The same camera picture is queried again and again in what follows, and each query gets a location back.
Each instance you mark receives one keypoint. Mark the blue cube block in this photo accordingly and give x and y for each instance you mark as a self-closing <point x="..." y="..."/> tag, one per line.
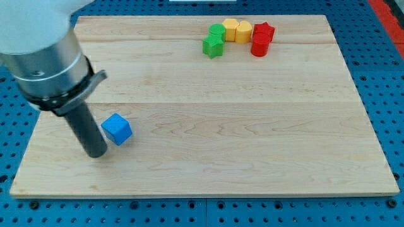
<point x="117" y="129"/>

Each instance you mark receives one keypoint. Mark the green star block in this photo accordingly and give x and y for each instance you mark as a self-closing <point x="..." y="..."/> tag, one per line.
<point x="213" y="46"/>

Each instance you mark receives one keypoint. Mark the red star block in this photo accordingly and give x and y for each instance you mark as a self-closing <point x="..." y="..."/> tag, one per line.
<point x="266" y="28"/>

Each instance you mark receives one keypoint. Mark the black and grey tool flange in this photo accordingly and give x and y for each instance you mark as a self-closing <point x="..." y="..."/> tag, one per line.
<point x="62" y="104"/>

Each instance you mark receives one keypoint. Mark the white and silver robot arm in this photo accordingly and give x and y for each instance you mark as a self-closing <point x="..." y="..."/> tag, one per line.
<point x="40" y="49"/>

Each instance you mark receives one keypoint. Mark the light wooden board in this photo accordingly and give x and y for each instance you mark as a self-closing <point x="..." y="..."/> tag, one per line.
<point x="289" y="124"/>

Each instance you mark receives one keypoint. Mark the red cylinder block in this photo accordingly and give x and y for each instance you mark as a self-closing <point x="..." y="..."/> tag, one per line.
<point x="260" y="44"/>

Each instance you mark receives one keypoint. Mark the green cylinder block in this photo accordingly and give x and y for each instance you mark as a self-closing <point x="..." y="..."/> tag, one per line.
<point x="217" y="29"/>

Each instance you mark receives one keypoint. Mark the yellow hexagon block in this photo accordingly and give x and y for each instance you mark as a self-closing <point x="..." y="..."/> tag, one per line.
<point x="230" y="25"/>

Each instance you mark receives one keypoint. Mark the yellow heart block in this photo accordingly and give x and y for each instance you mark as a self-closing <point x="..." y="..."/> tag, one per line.
<point x="243" y="32"/>

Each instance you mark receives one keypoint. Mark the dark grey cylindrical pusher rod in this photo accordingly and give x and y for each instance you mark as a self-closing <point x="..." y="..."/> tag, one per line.
<point x="82" y="123"/>

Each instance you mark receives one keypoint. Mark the red tape strip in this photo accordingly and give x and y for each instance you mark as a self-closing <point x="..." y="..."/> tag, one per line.
<point x="391" y="17"/>

